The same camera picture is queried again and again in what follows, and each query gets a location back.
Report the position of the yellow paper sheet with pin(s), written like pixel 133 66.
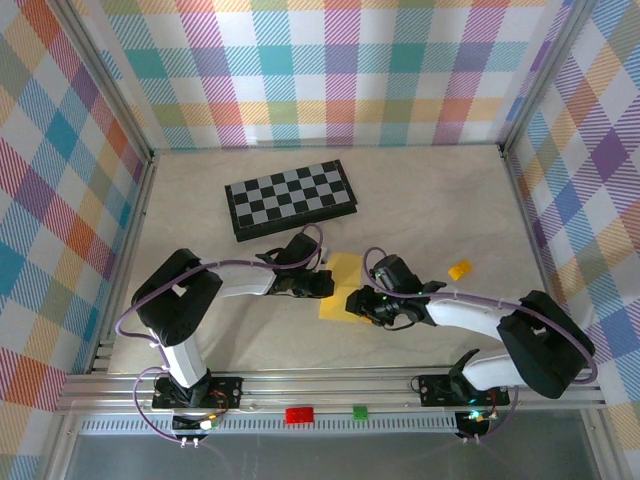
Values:
pixel 345 270

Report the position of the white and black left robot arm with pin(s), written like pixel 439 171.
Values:
pixel 245 281

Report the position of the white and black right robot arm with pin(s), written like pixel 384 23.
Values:
pixel 465 315

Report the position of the small yellow plastic block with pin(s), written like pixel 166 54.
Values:
pixel 460 270

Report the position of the black and grey chessboard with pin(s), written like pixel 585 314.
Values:
pixel 290 197

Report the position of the green plastic block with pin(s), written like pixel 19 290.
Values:
pixel 360 413

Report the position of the red plastic block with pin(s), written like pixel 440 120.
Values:
pixel 299 415

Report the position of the small black control board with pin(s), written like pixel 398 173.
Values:
pixel 472 422
pixel 187 422

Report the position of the grey metal panel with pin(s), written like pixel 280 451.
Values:
pixel 325 460

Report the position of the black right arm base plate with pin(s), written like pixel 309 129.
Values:
pixel 435 390

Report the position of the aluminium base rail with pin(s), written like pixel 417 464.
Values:
pixel 325 387

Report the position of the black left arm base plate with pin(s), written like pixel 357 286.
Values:
pixel 230 387

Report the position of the aluminium side rail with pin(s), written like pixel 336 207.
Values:
pixel 529 225
pixel 132 225

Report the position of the aluminium frame post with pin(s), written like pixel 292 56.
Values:
pixel 109 82
pixel 546 75

